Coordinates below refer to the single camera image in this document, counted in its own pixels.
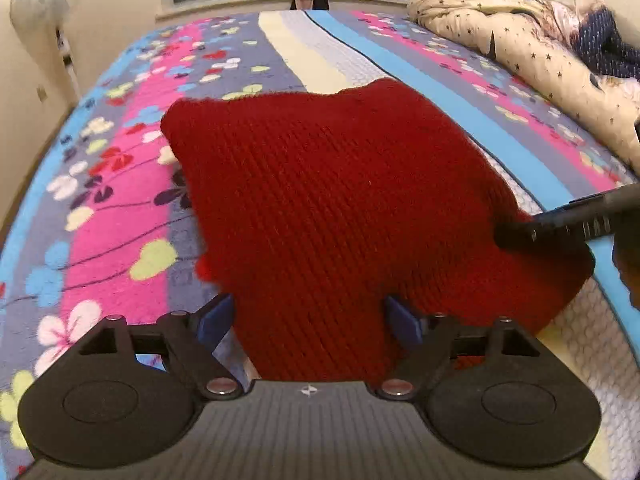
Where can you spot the navy dotted cloth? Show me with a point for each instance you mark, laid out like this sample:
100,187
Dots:
600,40

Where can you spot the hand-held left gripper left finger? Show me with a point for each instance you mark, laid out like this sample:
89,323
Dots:
216,322

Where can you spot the floral striped bed blanket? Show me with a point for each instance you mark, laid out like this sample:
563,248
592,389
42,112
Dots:
100,185

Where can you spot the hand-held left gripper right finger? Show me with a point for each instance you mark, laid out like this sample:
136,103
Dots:
402,322

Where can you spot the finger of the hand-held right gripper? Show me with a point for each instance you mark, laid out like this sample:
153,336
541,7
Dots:
530,232

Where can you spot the cream star-print quilt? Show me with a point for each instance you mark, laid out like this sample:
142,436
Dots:
525,50

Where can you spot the red knitted sweater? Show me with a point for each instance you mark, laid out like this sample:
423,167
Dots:
325,200

